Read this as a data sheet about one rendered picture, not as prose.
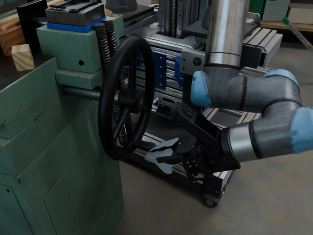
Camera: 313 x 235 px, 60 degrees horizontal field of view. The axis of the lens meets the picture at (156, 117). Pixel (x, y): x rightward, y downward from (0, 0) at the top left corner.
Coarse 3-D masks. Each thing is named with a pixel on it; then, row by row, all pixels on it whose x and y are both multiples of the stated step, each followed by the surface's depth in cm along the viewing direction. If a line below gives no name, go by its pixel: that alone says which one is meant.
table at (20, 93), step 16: (32, 48) 66; (0, 64) 59; (48, 64) 60; (0, 80) 53; (16, 80) 53; (32, 80) 56; (48, 80) 61; (64, 80) 63; (80, 80) 61; (96, 80) 63; (0, 96) 49; (16, 96) 53; (32, 96) 57; (0, 112) 50; (16, 112) 54
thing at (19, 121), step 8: (56, 88) 64; (40, 96) 60; (48, 96) 62; (56, 96) 65; (32, 104) 58; (40, 104) 60; (48, 104) 63; (24, 112) 56; (32, 112) 58; (40, 112) 60; (8, 120) 52; (16, 120) 54; (24, 120) 56; (32, 120) 58; (0, 128) 53; (8, 128) 53; (16, 128) 55; (0, 136) 54; (8, 136) 53
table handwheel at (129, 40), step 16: (128, 48) 54; (144, 48) 63; (112, 64) 51; (144, 64) 71; (112, 80) 50; (80, 96) 66; (96, 96) 64; (112, 96) 50; (128, 96) 61; (144, 96) 65; (112, 112) 52; (128, 112) 61; (144, 112) 75; (112, 128) 53; (144, 128) 74; (112, 144) 55; (128, 144) 68
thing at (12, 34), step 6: (6, 30) 62; (12, 30) 62; (18, 30) 63; (0, 36) 60; (6, 36) 60; (12, 36) 62; (18, 36) 63; (0, 42) 61; (6, 42) 61; (12, 42) 62; (18, 42) 64; (24, 42) 66; (6, 48) 61; (6, 54) 62
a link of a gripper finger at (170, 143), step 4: (168, 140) 63; (172, 140) 62; (176, 140) 62; (160, 144) 64; (164, 144) 63; (168, 144) 62; (172, 144) 61; (176, 144) 61; (152, 148) 64; (156, 148) 63; (160, 148) 62; (164, 148) 62; (168, 148) 61; (172, 148) 61; (148, 152) 64
